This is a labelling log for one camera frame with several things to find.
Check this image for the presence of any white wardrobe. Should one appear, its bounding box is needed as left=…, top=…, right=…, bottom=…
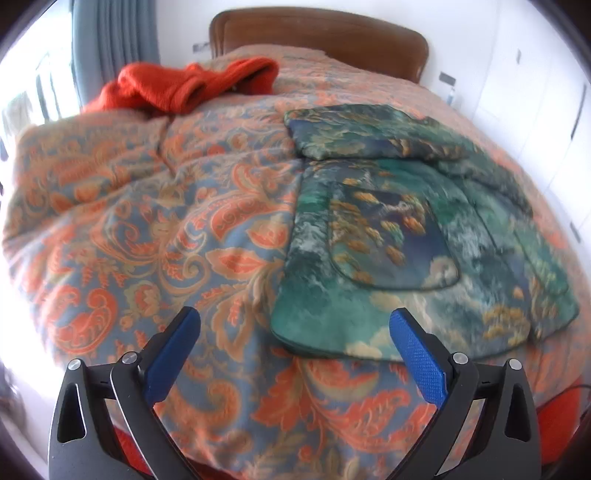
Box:
left=469, top=0, right=591, bottom=259

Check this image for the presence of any wall switch panel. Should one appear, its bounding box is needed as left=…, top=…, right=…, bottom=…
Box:
left=439, top=71, right=456, bottom=87

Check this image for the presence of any brown wooden headboard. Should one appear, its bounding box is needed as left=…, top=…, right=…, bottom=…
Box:
left=209, top=7, right=430, bottom=84

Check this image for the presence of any green landscape print jacket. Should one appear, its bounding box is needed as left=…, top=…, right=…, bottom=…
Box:
left=270, top=104, right=579, bottom=360

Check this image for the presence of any red knit sweater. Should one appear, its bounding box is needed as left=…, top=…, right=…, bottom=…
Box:
left=83, top=57, right=280, bottom=115

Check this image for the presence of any orange paisley bed quilt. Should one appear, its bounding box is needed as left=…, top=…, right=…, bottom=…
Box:
left=2, top=44, right=590, bottom=479

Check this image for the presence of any blue grey curtain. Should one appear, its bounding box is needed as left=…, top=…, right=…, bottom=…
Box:
left=71, top=0, right=160, bottom=105

